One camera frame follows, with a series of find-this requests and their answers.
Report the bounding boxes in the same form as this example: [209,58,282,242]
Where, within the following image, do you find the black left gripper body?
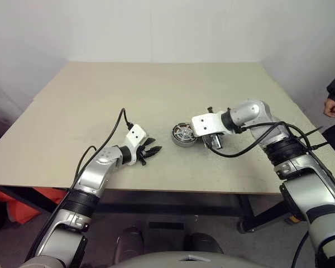
[136,145,150,167]

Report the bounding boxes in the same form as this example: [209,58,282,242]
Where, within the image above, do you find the black zip tie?
[306,126,329,149]

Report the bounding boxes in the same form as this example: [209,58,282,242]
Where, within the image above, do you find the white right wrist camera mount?
[191,111,227,137]

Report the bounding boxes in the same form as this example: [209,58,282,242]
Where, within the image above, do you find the dark rounded shape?
[184,232,224,255]
[116,227,145,262]

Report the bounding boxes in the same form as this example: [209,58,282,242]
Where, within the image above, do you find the person bare hand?
[323,97,335,117]

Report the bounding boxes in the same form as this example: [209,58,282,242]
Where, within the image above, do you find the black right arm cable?
[210,121,332,179]

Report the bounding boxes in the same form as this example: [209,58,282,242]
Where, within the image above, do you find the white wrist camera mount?
[125,125,148,167]
[191,111,227,137]

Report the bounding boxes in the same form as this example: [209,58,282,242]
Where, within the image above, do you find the black table frame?
[0,185,294,234]

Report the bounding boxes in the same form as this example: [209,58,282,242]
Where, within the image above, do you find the orange fabric under table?
[0,186,69,224]

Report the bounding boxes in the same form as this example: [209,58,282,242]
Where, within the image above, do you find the spoked metal rotor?
[173,124,195,140]

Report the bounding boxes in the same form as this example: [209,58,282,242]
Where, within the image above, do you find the round grey motor housing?
[171,122,199,148]

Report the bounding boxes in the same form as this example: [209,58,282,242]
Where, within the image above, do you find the grey robot torso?
[108,251,271,268]

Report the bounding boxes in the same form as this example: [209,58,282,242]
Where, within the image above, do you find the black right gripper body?
[202,132,226,151]

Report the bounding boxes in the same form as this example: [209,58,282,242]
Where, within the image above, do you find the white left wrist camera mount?
[125,125,148,167]

